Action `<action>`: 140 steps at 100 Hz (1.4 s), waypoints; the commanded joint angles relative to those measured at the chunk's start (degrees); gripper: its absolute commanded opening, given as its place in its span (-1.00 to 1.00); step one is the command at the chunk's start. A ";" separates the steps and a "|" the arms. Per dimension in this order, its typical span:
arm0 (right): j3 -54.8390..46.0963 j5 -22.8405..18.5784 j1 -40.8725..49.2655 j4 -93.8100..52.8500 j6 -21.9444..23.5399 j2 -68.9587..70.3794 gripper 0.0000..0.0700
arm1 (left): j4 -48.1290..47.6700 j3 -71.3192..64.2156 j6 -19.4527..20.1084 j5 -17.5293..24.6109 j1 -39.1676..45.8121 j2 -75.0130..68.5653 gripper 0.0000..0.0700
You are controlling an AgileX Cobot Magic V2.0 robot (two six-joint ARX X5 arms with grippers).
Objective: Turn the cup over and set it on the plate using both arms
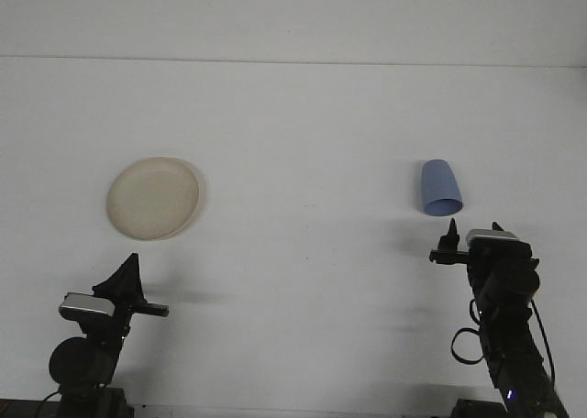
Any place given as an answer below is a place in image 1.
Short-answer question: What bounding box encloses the pale blue cup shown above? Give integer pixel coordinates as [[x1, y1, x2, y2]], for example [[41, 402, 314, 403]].
[[420, 159, 464, 218]]

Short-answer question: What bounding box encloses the pale round plate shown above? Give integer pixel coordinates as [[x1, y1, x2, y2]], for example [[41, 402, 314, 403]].
[[105, 155, 206, 243]]

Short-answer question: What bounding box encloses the dark robot mounting platform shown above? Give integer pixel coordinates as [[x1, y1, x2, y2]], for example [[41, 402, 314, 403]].
[[0, 397, 61, 418]]

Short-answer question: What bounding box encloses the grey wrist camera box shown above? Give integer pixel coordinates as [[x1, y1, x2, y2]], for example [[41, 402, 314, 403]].
[[464, 227, 523, 250], [58, 291, 116, 320]]

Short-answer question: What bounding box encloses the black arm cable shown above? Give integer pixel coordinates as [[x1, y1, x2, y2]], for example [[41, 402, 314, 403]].
[[450, 297, 557, 391], [38, 390, 63, 418]]

